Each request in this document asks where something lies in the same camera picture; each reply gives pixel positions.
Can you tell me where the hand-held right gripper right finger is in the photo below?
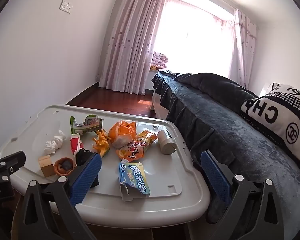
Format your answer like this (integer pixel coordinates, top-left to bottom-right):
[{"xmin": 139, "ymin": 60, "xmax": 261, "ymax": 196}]
[{"xmin": 201, "ymin": 150, "xmax": 285, "ymax": 240}]

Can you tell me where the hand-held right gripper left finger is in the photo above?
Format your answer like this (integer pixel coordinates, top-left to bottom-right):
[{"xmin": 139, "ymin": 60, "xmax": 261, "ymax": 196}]
[{"xmin": 11, "ymin": 152, "xmax": 102, "ymax": 240}]

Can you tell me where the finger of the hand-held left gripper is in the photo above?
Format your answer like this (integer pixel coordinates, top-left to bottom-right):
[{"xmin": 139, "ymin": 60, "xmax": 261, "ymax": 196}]
[{"xmin": 0, "ymin": 151, "xmax": 27, "ymax": 178}]

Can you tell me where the black bag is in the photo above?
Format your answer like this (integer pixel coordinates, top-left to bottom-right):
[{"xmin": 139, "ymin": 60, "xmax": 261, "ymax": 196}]
[{"xmin": 75, "ymin": 148, "xmax": 100, "ymax": 188}]

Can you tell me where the small orange pot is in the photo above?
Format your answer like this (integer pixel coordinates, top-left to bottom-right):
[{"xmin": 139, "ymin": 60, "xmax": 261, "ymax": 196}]
[{"xmin": 54, "ymin": 157, "xmax": 77, "ymax": 176}]

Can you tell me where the red and white wrapper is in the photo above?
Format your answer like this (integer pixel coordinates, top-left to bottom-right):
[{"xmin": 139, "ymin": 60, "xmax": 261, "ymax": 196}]
[{"xmin": 70, "ymin": 133, "xmax": 84, "ymax": 155}]

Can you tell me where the blue and white carton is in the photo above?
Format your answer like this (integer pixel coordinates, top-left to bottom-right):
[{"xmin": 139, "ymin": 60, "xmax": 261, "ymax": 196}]
[{"xmin": 119, "ymin": 162, "xmax": 147, "ymax": 202}]

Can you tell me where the white tissue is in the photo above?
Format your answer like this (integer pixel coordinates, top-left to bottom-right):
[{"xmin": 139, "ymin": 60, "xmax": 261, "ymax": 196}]
[{"xmin": 44, "ymin": 130, "xmax": 66, "ymax": 155}]

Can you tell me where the green snack wrapper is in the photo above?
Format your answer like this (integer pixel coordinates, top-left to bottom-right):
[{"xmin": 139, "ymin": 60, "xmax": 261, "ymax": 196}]
[{"xmin": 70, "ymin": 114, "xmax": 104, "ymax": 135}]

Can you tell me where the orange plastic bag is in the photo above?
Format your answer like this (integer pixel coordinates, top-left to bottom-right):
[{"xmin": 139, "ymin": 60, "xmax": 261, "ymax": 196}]
[{"xmin": 107, "ymin": 120, "xmax": 137, "ymax": 149}]

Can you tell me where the orange snack packet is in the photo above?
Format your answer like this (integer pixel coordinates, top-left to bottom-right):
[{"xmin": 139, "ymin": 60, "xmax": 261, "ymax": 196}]
[{"xmin": 116, "ymin": 130, "xmax": 157, "ymax": 162}]

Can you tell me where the dark grey blanket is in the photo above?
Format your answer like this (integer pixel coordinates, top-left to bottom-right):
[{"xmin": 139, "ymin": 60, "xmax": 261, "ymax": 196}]
[{"xmin": 151, "ymin": 70, "xmax": 300, "ymax": 240}]

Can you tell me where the white plastic bin lid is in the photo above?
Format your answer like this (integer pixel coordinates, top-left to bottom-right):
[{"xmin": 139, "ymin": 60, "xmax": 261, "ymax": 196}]
[{"xmin": 0, "ymin": 104, "xmax": 212, "ymax": 229}]

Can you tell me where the black and white pillow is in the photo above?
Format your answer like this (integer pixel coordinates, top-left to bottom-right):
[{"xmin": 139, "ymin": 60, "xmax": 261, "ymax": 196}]
[{"xmin": 240, "ymin": 82, "xmax": 300, "ymax": 173}]

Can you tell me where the white bed base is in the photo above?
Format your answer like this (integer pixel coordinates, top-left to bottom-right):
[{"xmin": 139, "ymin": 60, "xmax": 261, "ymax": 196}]
[{"xmin": 150, "ymin": 91, "xmax": 169, "ymax": 118}]

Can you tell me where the folded pink quilt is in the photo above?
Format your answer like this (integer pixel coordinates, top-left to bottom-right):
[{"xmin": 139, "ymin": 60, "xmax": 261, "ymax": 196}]
[{"xmin": 151, "ymin": 52, "xmax": 169, "ymax": 68}]

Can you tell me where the narrow pink dotted curtain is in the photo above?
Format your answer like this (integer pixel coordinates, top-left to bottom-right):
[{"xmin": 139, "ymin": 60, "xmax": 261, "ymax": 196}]
[{"xmin": 227, "ymin": 8, "xmax": 257, "ymax": 88}]

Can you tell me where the wide pink dotted curtain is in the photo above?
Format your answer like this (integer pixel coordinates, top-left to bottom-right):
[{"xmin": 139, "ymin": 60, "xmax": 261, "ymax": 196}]
[{"xmin": 99, "ymin": 0, "xmax": 171, "ymax": 95}]

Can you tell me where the white wall socket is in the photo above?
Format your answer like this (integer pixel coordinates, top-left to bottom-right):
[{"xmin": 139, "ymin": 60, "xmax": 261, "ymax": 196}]
[{"xmin": 59, "ymin": 0, "xmax": 73, "ymax": 14}]

